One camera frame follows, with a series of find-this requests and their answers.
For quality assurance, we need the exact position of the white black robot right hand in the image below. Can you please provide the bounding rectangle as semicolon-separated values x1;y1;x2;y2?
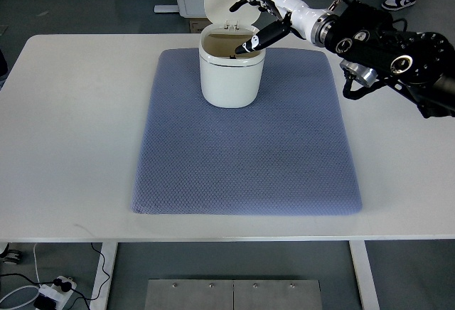
230;0;337;55

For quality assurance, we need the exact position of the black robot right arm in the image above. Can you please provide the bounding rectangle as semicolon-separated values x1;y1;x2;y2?
320;0;454;118

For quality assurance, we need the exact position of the white trash bin with lid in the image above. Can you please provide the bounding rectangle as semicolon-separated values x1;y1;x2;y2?
199;0;265;108

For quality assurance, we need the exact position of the black white sneaker near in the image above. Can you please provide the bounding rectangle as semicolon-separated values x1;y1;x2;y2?
381;0;416;11

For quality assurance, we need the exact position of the cardboard box behind bin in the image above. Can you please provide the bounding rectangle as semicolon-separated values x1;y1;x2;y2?
188;18;211;33

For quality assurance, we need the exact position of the blue textured mat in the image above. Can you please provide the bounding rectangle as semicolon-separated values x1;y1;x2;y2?
131;48;362;216

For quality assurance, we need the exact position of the white right table leg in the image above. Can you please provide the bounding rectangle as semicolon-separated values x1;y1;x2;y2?
349;240;380;310

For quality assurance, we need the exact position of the white table leg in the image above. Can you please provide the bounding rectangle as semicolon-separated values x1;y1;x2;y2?
349;240;380;310
90;242;118;310

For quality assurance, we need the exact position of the white left table leg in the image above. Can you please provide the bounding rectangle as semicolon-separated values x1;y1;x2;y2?
90;242;118;310

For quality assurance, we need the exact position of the person in black trousers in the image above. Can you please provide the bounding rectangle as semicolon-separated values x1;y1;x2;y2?
0;50;9;85

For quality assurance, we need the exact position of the metal floor plate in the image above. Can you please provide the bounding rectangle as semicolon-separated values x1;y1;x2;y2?
145;279;323;309

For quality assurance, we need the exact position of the white power strip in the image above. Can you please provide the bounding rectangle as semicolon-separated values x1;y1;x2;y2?
33;276;77;310

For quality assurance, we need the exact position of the black power cable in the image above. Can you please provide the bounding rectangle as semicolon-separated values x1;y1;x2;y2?
0;242;111;310

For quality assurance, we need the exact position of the white cable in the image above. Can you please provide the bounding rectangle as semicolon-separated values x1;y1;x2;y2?
0;242;43;310

